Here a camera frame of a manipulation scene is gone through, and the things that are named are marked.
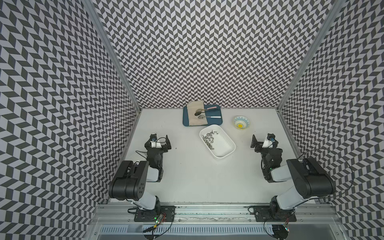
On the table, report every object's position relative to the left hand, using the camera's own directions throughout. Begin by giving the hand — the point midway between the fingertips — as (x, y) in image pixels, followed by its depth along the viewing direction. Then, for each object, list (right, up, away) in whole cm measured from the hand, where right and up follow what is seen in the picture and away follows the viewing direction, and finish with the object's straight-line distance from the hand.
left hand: (159, 137), depth 90 cm
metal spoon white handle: (+36, +13, +21) cm, 44 cm away
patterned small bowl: (+56, +9, +18) cm, 59 cm away
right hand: (+62, 0, -1) cm, 62 cm away
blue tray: (+39, +17, +25) cm, 49 cm away
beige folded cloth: (+25, +11, +21) cm, 34 cm away
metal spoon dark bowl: (+24, +16, +25) cm, 38 cm away
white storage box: (+37, -3, +9) cm, 38 cm away
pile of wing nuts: (+31, -2, +12) cm, 33 cm away
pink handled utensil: (+34, +20, +17) cm, 43 cm away
